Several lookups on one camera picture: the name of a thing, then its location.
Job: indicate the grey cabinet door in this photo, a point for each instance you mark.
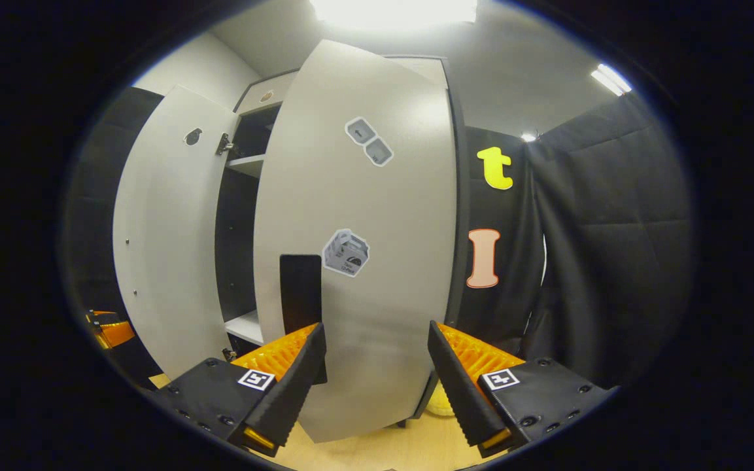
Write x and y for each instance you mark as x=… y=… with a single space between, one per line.
x=390 y=275
x=167 y=248

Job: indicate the yellow plush toy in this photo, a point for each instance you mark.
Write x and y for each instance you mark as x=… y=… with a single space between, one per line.
x=441 y=402

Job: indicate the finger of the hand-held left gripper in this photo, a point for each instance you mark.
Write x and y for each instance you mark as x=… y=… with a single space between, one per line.
x=115 y=333
x=103 y=316

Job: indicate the large ceiling light panel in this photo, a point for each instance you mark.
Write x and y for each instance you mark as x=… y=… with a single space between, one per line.
x=393 y=12

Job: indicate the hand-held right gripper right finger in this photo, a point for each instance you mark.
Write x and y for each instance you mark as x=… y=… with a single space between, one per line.
x=462 y=392

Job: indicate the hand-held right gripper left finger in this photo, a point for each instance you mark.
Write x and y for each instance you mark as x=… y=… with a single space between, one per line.
x=295 y=396

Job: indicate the metal door hinge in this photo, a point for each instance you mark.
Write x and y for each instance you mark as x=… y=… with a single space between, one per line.
x=228 y=354
x=225 y=144

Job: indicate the small ceiling light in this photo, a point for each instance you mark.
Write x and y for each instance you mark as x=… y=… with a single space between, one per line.
x=529 y=137

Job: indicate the grey shoe cabinet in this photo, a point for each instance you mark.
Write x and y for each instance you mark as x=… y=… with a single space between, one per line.
x=239 y=248

